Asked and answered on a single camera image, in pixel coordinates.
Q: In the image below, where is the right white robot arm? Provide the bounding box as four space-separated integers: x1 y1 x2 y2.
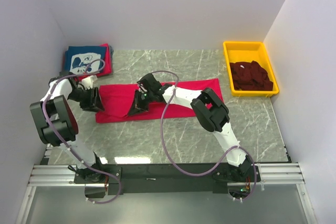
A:
128 71 257 182

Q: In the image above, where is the folded blue printed t-shirt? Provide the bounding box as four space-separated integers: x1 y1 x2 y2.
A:
64 46 106 74

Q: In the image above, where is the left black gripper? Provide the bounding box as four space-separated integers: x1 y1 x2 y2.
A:
68 87 105 113

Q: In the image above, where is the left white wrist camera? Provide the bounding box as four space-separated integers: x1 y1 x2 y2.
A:
81 75 98 90

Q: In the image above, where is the yellow plastic bin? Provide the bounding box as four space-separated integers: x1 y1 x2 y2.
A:
223 41 279 97

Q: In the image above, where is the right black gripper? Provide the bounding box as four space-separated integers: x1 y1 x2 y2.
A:
128 89 155 116

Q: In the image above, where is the aluminium rail frame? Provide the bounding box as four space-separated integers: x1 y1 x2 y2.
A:
14 134 318 224

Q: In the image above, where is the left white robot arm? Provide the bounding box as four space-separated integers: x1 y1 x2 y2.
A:
29 71 105 183

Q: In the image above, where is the bright red t-shirt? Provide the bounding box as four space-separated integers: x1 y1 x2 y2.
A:
96 78 223 124

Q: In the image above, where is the black base bar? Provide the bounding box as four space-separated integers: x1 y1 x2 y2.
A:
68 163 261 198

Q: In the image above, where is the folded red t-shirt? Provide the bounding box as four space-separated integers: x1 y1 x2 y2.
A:
67 43 114 85

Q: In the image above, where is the dark maroon t-shirt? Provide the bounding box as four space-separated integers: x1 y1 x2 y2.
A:
229 61 274 91

